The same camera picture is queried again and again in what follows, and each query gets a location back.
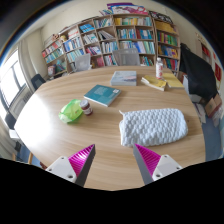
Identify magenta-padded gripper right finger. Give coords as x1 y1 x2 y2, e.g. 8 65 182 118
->
132 143 184 186

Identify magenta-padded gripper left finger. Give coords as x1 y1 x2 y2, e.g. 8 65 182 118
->
45 143 97 188

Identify white textured towel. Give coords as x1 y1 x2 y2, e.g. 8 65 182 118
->
118 107 190 149

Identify green plastic bag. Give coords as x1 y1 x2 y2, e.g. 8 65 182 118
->
58 98 84 124

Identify small jar with white lid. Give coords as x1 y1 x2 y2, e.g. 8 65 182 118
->
79 99 94 117

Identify scattered white paper sheets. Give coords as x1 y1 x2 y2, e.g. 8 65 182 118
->
194 102 208 125

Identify white box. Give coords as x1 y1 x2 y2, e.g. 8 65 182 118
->
182 74 205 104

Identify brown cardboard box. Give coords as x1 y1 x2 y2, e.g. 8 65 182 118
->
203 93 223 119

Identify teal book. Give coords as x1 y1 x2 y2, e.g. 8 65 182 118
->
83 84 122 108

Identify yellow book with white pages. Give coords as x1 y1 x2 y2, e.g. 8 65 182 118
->
140 75 168 92

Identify dark office chair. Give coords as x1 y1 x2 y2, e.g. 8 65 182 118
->
30 73 47 91

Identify grey-blue thick book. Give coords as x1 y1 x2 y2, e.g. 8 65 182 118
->
109 70 138 87

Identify white plastic bottle red label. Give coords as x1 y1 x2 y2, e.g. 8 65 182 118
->
155 57 165 80

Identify black cloth cover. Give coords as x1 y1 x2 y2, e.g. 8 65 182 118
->
179 42 220 102

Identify window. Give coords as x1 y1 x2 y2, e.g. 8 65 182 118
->
0 49 28 108

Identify grey mesh office chair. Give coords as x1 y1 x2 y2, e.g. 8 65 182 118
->
111 48 142 67
73 53 92 73

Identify wooden bookshelf full of books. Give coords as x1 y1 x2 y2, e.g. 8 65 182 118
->
40 2 183 80

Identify small wooden wall shelf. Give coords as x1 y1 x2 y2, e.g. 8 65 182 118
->
199 40 213 65

